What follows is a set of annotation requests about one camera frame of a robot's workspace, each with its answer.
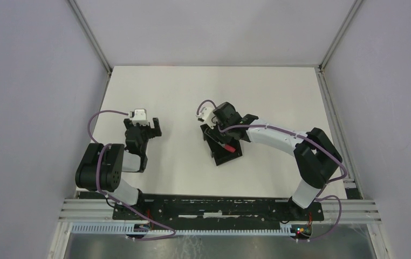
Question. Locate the black plastic bin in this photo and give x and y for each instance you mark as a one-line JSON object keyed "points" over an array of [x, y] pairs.
{"points": [[217, 152]]}

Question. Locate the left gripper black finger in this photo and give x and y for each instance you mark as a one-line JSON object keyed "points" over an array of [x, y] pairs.
{"points": [[156, 130], [128, 123]]}

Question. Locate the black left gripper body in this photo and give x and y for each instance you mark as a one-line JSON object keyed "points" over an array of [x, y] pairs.
{"points": [[148, 129]]}

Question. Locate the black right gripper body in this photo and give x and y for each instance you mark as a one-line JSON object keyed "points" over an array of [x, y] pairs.
{"points": [[210, 132]]}

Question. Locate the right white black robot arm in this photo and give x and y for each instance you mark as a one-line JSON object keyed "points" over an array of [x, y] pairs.
{"points": [[315, 154]]}

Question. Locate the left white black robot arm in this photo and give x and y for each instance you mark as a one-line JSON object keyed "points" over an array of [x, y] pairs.
{"points": [[106, 166]]}

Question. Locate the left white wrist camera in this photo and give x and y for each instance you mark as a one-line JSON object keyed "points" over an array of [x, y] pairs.
{"points": [[139, 117]]}

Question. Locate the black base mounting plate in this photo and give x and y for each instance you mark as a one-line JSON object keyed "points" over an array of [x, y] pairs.
{"points": [[192, 212]]}

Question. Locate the right aluminium frame rail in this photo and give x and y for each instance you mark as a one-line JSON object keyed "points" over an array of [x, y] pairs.
{"points": [[351, 183]]}

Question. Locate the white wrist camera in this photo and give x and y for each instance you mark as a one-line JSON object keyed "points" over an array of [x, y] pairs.
{"points": [[139, 117], [206, 115]]}

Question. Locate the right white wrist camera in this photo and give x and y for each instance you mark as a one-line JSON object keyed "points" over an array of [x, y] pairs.
{"points": [[206, 115]]}

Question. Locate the left aluminium frame rail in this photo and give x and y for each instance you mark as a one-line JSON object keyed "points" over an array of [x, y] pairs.
{"points": [[80, 17]]}

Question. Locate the red handled black screwdriver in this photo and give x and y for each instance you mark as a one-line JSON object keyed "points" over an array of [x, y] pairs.
{"points": [[228, 148]]}

